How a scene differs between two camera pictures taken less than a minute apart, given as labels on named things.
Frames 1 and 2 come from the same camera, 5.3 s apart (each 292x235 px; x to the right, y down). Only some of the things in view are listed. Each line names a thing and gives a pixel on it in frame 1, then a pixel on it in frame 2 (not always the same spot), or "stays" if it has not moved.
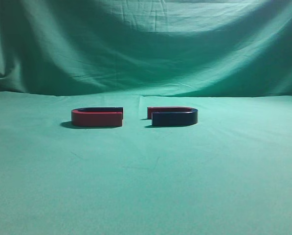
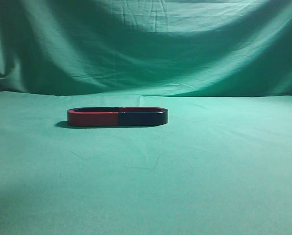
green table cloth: [237, 171] stays
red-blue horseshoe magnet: [172, 116] to [136, 116]
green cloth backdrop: [160, 48] stays
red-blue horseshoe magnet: [97, 116] stays
